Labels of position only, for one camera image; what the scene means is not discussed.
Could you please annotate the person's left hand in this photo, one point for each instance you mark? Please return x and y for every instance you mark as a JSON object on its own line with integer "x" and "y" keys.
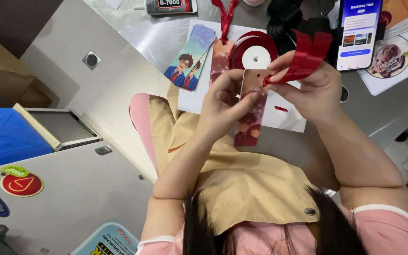
{"x": 221, "y": 109}

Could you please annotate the person's right hand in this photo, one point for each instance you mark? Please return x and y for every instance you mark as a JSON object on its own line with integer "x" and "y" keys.
{"x": 313, "y": 95}

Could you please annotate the blue illustrated bookmark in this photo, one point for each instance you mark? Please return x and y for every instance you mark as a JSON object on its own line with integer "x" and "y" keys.
{"x": 193, "y": 79}
{"x": 189, "y": 55}

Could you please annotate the pink shirt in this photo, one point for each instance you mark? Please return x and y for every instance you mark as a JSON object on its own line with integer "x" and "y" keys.
{"x": 384, "y": 233}

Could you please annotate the red ribbon spool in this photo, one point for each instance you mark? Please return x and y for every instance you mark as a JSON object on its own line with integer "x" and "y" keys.
{"x": 252, "y": 53}

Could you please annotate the small red ribbon scrap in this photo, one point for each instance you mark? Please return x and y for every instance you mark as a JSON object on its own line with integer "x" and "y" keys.
{"x": 281, "y": 108}

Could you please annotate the white paper sheet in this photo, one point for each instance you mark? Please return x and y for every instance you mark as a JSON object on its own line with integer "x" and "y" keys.
{"x": 197, "y": 99}

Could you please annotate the orange printed flyer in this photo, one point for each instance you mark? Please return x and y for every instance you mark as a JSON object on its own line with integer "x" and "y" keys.
{"x": 406, "y": 10}

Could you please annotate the red satin ribbon strip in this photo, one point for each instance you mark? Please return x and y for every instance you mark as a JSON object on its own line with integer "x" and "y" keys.
{"x": 305, "y": 58}

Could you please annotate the red illustrated bookmark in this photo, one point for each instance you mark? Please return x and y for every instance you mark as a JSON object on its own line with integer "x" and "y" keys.
{"x": 252, "y": 120}

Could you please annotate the black smartphone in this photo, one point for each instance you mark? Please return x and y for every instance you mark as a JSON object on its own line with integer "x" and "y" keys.
{"x": 358, "y": 35}

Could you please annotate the red bookmark with ribbon tassel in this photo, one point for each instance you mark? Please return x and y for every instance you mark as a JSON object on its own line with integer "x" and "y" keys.
{"x": 221, "y": 58}

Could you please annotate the dark red pen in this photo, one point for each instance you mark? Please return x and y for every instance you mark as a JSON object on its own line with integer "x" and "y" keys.
{"x": 406, "y": 131}

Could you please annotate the blue plastic lid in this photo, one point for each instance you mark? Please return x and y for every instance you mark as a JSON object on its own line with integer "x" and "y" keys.
{"x": 7, "y": 136}

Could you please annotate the light blue cooling pad pack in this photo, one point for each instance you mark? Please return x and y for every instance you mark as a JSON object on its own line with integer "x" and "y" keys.
{"x": 108, "y": 240}

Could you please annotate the black phone stand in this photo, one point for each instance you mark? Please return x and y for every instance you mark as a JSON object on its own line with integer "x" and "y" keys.
{"x": 289, "y": 19}

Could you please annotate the beige apron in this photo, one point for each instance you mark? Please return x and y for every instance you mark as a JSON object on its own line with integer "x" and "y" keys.
{"x": 246, "y": 184}

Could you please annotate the clear glue tube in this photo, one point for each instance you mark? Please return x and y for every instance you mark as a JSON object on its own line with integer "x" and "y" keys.
{"x": 168, "y": 6}

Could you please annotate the grey appliance top with stickers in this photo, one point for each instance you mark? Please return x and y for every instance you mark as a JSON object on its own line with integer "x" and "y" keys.
{"x": 73, "y": 191}

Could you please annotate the brown cardboard box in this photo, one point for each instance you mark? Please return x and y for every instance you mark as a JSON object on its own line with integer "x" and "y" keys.
{"x": 2, "y": 78}

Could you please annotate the steel bin with cream rim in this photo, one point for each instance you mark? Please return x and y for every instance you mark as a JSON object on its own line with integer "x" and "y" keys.
{"x": 66, "y": 125}

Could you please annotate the metal floor drain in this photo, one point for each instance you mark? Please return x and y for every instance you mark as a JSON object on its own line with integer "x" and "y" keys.
{"x": 91, "y": 60}

